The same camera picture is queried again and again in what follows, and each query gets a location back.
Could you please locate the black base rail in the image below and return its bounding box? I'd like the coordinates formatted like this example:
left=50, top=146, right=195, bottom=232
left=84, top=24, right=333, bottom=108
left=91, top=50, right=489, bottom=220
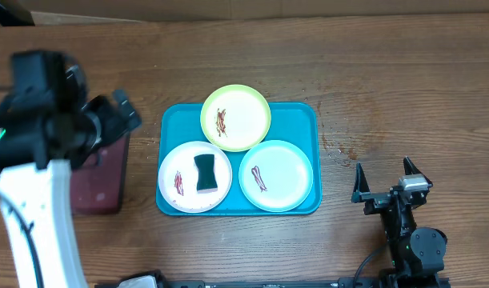
left=94, top=270, right=451, bottom=288

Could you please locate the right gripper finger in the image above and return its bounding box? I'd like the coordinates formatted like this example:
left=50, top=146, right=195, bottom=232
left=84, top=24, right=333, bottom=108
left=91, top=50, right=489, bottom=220
left=403, top=156, right=422, bottom=175
left=353, top=162, right=370, bottom=195

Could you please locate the cardboard backboard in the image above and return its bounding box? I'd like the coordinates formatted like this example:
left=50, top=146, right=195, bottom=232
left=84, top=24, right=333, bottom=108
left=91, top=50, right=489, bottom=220
left=0, top=0, right=489, bottom=24

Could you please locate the white plate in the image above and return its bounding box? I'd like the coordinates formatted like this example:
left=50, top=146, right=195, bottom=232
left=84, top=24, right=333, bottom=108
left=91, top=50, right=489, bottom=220
left=157, top=141, right=233, bottom=215

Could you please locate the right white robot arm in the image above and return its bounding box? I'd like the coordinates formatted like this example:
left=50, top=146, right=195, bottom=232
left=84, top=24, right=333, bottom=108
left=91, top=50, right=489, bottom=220
left=351, top=157, right=451, bottom=288

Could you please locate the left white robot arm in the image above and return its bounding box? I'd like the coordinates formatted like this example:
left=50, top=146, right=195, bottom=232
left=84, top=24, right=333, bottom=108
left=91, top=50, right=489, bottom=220
left=0, top=90, right=142, bottom=287

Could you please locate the dark green sponge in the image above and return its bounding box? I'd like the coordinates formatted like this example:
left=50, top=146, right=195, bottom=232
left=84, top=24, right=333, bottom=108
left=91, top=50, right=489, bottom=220
left=194, top=154, right=218, bottom=192

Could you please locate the yellow-green plate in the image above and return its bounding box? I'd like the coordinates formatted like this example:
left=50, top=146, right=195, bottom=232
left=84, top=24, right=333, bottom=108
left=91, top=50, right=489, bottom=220
left=200, top=84, right=271, bottom=152

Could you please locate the light blue plate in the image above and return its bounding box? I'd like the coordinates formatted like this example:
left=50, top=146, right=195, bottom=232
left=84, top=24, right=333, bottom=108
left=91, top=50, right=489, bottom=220
left=238, top=140, right=314, bottom=213

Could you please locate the dark red sponge tray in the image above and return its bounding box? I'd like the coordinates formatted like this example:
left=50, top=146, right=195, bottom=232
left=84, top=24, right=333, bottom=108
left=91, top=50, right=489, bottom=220
left=70, top=136, right=130, bottom=215

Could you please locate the teal plastic tray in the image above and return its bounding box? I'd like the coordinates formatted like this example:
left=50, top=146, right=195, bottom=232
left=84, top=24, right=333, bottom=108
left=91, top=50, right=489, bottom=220
left=158, top=102, right=323, bottom=216

